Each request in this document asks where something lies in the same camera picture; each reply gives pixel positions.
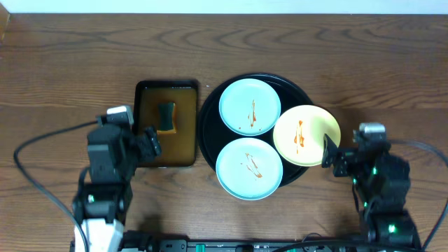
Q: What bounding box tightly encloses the yellow plate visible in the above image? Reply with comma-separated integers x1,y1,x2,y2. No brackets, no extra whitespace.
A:
273,105,341,167

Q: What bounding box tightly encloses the green yellow sponge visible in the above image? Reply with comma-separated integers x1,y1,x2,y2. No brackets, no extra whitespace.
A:
157,101,176,134

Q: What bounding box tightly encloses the light green plate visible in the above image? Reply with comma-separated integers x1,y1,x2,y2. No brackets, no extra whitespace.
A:
216,138,284,201
218,78,281,137

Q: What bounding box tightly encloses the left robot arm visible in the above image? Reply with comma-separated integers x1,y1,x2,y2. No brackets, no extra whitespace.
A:
70,123,186,251

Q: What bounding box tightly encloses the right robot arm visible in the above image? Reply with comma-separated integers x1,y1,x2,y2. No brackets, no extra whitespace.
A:
322,145,422,249

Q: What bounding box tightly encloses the rectangular black water tray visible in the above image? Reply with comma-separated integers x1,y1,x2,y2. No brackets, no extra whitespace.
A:
133,79,199,167

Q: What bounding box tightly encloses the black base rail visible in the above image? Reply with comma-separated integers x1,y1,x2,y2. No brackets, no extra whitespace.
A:
118,231,416,252

